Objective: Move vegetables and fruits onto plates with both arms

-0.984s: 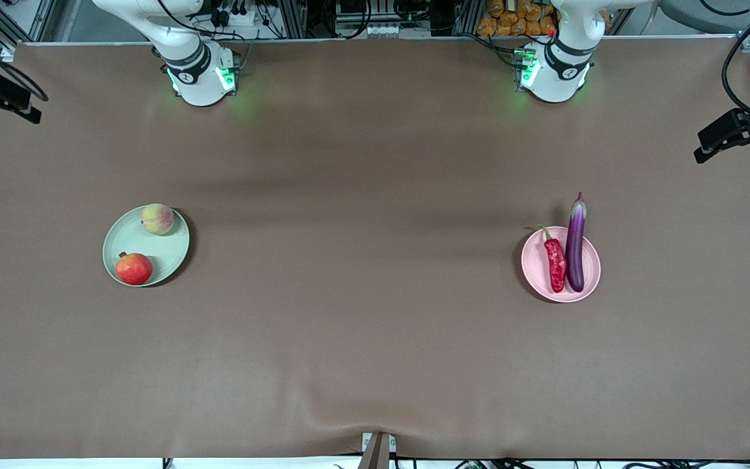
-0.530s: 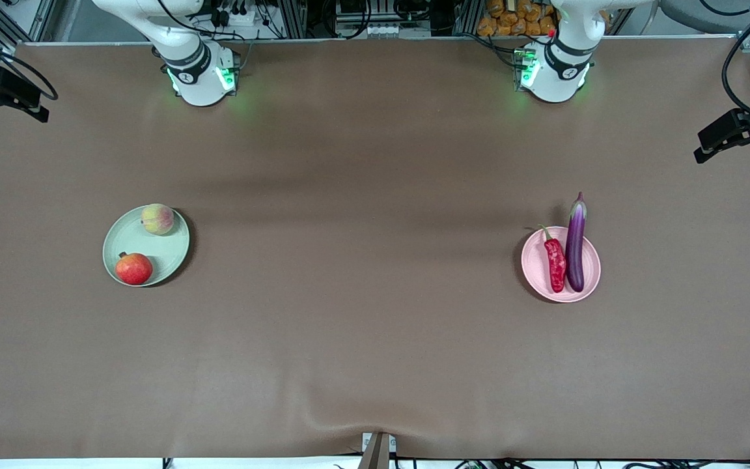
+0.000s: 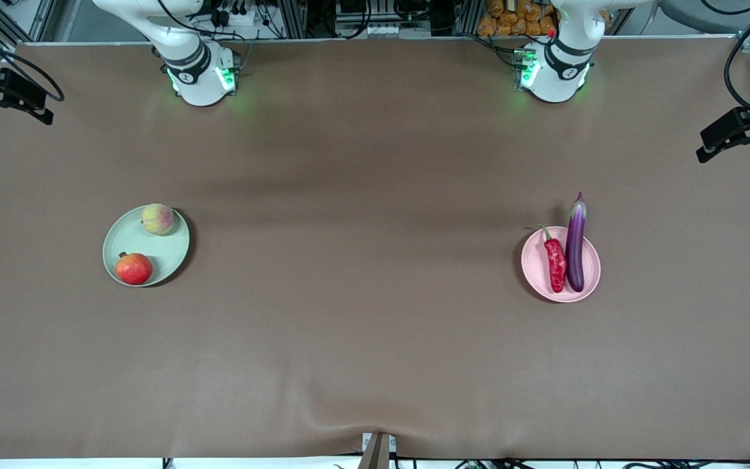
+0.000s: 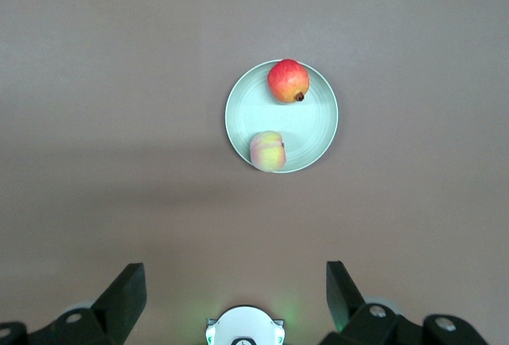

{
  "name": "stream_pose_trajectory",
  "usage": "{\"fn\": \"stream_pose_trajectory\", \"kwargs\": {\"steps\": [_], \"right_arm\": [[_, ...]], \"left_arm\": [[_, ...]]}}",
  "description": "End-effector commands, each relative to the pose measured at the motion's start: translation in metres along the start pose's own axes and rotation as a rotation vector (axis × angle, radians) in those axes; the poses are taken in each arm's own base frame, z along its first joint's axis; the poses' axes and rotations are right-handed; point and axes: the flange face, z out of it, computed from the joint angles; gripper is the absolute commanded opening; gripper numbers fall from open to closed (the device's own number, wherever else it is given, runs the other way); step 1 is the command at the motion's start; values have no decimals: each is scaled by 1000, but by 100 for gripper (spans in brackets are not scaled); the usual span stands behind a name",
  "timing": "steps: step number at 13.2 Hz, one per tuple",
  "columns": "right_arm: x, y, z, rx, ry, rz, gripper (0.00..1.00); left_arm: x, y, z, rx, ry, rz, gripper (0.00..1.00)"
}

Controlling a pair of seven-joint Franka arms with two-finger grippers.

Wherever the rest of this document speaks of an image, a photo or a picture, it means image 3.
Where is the grey round seat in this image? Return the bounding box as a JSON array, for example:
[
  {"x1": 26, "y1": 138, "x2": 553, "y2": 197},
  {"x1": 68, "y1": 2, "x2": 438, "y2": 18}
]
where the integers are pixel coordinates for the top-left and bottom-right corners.
[{"x1": 658, "y1": 0, "x2": 750, "y2": 35}]

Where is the pink round plate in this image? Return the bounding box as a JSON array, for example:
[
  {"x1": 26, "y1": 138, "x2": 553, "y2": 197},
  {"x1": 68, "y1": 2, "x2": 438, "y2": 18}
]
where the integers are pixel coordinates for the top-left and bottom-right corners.
[{"x1": 521, "y1": 227, "x2": 602, "y2": 304}]

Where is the red chili pepper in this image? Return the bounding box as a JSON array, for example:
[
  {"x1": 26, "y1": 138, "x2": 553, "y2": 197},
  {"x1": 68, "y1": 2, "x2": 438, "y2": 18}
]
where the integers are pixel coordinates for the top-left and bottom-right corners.
[{"x1": 540, "y1": 225, "x2": 567, "y2": 294}]

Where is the white power strip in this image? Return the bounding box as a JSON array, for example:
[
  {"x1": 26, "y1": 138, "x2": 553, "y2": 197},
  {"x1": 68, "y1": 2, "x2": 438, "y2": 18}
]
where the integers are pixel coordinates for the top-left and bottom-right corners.
[{"x1": 209, "y1": 0, "x2": 266, "y2": 28}]

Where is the purple eggplant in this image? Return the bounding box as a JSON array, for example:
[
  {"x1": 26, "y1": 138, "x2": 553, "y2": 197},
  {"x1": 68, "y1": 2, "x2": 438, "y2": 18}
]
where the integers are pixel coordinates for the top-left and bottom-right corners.
[{"x1": 564, "y1": 192, "x2": 589, "y2": 293}]

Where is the metal table edge clamp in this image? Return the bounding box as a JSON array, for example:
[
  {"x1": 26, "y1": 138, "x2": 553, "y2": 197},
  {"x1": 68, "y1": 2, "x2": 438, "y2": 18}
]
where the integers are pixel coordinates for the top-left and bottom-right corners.
[{"x1": 362, "y1": 432, "x2": 396, "y2": 469}]

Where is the light green round plate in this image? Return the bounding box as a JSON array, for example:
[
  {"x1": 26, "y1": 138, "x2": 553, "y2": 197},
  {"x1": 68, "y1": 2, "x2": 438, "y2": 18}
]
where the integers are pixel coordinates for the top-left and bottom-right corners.
[{"x1": 103, "y1": 205, "x2": 190, "y2": 287}]

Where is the bag of orange items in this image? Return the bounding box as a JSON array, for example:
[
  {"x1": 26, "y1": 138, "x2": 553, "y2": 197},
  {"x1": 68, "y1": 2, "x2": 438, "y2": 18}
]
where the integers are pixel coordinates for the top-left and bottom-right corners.
[{"x1": 477, "y1": 0, "x2": 558, "y2": 37}]

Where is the table cover cloth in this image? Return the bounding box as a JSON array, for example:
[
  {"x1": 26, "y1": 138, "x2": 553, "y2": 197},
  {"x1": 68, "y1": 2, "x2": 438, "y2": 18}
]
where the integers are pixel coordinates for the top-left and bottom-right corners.
[{"x1": 0, "y1": 36, "x2": 750, "y2": 460}]

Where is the yellow pink peach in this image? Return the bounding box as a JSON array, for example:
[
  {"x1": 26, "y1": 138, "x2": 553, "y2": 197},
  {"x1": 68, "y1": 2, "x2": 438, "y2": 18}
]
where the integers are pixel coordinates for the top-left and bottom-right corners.
[{"x1": 141, "y1": 203, "x2": 175, "y2": 236}]

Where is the red pomegranate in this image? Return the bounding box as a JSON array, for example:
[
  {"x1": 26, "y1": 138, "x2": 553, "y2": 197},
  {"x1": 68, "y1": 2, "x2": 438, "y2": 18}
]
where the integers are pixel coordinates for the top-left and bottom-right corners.
[{"x1": 115, "y1": 252, "x2": 154, "y2": 286}]

